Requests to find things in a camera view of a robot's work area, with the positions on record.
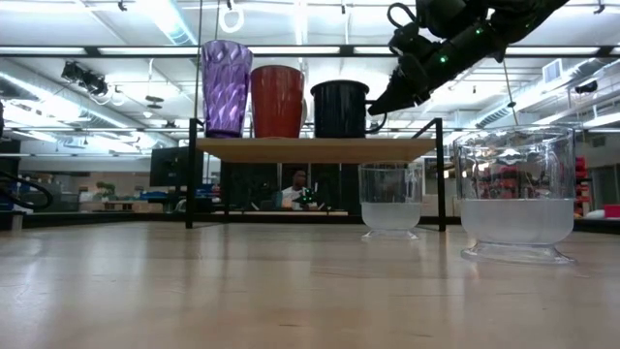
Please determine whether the black ceiling-mounted device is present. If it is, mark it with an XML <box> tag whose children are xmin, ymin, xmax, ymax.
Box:
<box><xmin>61</xmin><ymin>61</ymin><xmax>109</xmax><ymax>97</ymax></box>

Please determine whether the wooden shelf black metal frame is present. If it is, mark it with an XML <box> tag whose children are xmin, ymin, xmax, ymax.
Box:
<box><xmin>185</xmin><ymin>117</ymin><xmax>448</xmax><ymax>233</ymax></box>

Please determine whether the purple faceted plastic tumbler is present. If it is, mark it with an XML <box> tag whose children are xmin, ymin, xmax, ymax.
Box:
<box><xmin>201</xmin><ymin>39</ymin><xmax>254</xmax><ymax>140</ymax></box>

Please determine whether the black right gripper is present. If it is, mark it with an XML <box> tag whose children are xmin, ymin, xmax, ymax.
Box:
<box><xmin>367</xmin><ymin>21</ymin><xmax>511</xmax><ymax>116</ymax></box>

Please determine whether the black ribbed mug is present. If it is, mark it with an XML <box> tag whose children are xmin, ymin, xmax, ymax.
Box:
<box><xmin>310</xmin><ymin>79</ymin><xmax>388</xmax><ymax>140</ymax></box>

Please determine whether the black monitor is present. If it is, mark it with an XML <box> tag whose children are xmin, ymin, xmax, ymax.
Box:
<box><xmin>148</xmin><ymin>146</ymin><xmax>205</xmax><ymax>188</ymax></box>

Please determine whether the black metal table frame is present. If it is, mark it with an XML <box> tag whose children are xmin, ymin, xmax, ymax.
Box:
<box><xmin>0</xmin><ymin>211</ymin><xmax>620</xmax><ymax>233</ymax></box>

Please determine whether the white hanging ring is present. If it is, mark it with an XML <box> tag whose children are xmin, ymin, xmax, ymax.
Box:
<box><xmin>217</xmin><ymin>3</ymin><xmax>246</xmax><ymax>35</ymax></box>

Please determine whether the clear glass cup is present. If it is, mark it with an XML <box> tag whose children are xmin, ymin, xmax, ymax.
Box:
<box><xmin>357</xmin><ymin>161</ymin><xmax>424</xmax><ymax>241</ymax></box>
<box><xmin>453</xmin><ymin>125</ymin><xmax>578</xmax><ymax>266</ymax></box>

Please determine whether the orange mug white inside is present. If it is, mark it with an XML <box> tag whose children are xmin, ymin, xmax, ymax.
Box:
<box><xmin>250</xmin><ymin>65</ymin><xmax>309</xmax><ymax>140</ymax></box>

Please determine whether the person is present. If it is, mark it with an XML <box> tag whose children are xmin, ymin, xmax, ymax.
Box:
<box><xmin>282</xmin><ymin>169</ymin><xmax>317</xmax><ymax>211</ymax></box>

